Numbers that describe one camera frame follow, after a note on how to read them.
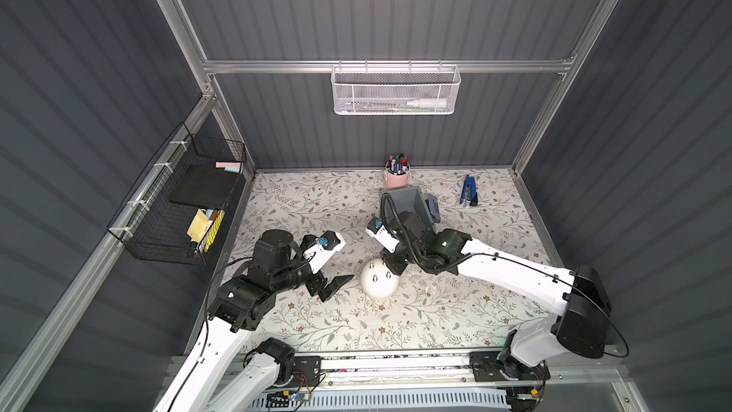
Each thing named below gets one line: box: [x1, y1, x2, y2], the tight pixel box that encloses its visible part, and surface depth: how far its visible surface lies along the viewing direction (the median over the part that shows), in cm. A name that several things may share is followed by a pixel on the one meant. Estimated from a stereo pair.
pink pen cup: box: [383, 152, 411, 189], surface depth 107 cm
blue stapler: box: [459, 174, 478, 208], surface depth 114 cm
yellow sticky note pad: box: [186, 207, 210, 244], surface depth 70 cm
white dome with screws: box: [360, 258, 400, 299], surface depth 83 cm
